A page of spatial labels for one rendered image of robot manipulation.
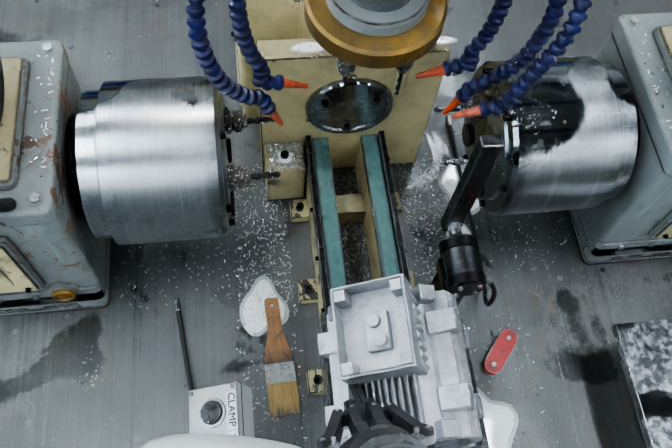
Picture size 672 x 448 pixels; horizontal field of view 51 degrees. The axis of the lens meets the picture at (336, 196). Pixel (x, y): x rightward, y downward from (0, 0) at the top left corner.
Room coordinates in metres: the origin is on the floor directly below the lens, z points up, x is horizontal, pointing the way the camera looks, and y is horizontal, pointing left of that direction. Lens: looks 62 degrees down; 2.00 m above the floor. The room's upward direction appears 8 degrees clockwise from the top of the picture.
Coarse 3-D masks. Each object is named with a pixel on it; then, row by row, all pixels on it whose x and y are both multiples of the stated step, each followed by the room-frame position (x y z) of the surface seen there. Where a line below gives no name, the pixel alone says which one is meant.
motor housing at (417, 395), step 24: (432, 336) 0.29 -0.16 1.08; (456, 336) 0.30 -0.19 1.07; (336, 360) 0.26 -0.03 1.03; (432, 360) 0.26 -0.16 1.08; (456, 360) 0.27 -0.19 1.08; (336, 384) 0.23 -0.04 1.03; (360, 384) 0.22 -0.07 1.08; (384, 384) 0.22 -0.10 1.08; (408, 384) 0.22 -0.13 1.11; (432, 384) 0.23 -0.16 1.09; (408, 408) 0.19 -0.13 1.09; (432, 408) 0.20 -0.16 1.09; (480, 432) 0.19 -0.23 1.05
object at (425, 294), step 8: (416, 288) 0.35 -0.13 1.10; (424, 288) 0.35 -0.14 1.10; (432, 288) 0.36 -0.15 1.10; (416, 296) 0.34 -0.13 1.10; (424, 296) 0.34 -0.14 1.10; (432, 296) 0.34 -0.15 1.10; (328, 312) 0.32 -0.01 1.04; (440, 424) 0.18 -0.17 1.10; (448, 424) 0.18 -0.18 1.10; (456, 424) 0.18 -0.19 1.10; (440, 432) 0.17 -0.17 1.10; (448, 432) 0.17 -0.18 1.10; (456, 432) 0.17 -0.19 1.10; (344, 440) 0.15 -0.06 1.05
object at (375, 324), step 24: (336, 288) 0.33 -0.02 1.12; (360, 288) 0.33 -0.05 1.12; (384, 288) 0.34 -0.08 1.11; (408, 288) 0.34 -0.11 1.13; (336, 312) 0.30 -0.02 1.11; (360, 312) 0.31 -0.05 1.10; (384, 312) 0.30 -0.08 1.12; (408, 312) 0.30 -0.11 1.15; (336, 336) 0.27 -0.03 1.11; (360, 336) 0.28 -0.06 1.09; (384, 336) 0.27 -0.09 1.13; (408, 336) 0.28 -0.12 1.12; (360, 360) 0.24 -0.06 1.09; (384, 360) 0.25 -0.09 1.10; (408, 360) 0.24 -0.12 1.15
